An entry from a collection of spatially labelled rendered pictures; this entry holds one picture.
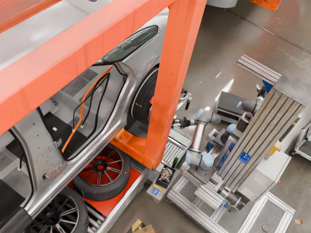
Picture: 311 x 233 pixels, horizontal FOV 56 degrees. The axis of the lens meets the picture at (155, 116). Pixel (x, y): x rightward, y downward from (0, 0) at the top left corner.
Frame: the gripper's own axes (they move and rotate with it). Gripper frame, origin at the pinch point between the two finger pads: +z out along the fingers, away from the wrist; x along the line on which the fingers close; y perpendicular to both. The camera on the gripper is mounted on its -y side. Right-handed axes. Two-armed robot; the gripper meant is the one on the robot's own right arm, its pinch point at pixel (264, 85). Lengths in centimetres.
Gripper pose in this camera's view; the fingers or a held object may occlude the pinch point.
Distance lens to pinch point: 338.4
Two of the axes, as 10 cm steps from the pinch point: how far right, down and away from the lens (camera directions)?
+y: 0.0, 6.6, 7.5
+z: 4.2, -6.8, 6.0
